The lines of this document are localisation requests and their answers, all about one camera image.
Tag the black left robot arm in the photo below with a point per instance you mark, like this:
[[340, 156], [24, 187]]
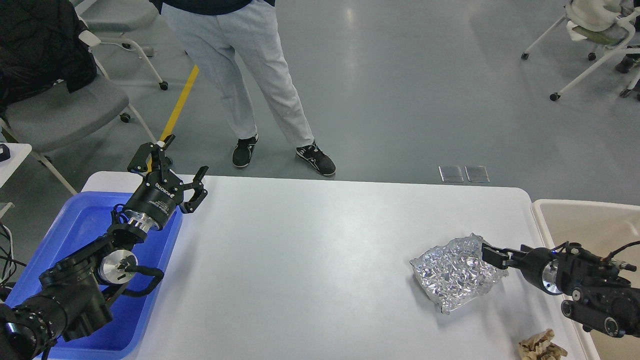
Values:
[[78, 291]]

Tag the grey office chair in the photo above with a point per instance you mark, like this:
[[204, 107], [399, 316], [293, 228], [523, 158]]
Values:
[[55, 118]]

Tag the white side table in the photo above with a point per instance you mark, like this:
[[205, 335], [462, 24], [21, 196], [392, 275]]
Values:
[[12, 156]]

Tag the metal floor plate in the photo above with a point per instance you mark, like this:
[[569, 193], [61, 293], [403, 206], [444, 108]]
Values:
[[477, 174], [451, 174]]

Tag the right metal floor plate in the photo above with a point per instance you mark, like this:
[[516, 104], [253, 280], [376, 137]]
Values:
[[477, 174]]

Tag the left metal floor plate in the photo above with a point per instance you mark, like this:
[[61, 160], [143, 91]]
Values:
[[451, 174]]

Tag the white chair base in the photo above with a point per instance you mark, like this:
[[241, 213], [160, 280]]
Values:
[[116, 18]]

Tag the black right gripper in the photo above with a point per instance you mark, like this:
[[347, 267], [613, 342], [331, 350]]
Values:
[[538, 266]]

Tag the white chair with cushion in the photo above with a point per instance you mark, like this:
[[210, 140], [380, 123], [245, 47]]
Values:
[[608, 24]]

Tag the beige plastic bin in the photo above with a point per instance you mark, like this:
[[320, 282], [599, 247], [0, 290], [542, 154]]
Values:
[[600, 228]]

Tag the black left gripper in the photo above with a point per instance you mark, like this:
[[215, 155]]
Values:
[[156, 198]]

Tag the black jacket on chair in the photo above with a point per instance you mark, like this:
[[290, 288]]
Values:
[[40, 45]]

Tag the crumpled brown paper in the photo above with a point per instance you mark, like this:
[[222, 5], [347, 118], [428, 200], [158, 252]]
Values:
[[541, 347]]

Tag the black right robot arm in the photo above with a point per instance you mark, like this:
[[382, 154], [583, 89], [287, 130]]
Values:
[[598, 298]]

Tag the silver foil bag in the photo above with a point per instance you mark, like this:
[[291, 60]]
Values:
[[454, 274]]

